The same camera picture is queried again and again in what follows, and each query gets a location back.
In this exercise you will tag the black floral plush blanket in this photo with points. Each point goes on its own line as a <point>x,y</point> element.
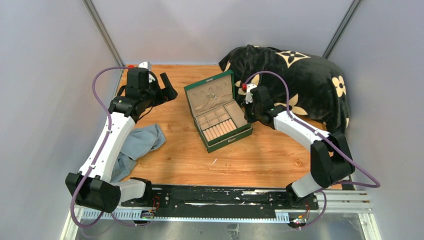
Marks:
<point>310,85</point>

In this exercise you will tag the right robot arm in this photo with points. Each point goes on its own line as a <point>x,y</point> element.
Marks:
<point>327,150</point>

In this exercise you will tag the silver necklace jewelry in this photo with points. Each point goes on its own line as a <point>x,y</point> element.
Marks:
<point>211,96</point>

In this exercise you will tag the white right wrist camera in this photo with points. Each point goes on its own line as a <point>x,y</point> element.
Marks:
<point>249,93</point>

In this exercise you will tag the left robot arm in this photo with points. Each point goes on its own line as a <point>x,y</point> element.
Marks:
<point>91,186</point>

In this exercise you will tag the green jewelry box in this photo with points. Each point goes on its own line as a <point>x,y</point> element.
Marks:
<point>223,85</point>

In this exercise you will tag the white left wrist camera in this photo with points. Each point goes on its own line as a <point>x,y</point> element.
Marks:
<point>145,65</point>

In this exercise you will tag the green jewelry tray insert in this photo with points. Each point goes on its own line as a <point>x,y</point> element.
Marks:
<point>221,120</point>

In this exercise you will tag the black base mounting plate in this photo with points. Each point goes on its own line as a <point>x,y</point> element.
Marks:
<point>220,202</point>

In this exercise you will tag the light blue cloth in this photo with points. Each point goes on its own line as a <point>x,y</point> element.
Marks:
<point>137,144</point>

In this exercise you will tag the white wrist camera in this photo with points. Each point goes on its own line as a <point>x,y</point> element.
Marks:
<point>145,65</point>
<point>249,93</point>

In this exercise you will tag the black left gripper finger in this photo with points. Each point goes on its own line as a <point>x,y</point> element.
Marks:
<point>167,85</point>
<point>165,97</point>

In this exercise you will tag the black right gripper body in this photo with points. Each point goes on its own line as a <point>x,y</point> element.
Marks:
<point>250,112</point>

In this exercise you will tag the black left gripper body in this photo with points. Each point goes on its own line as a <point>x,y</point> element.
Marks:
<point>154,92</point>

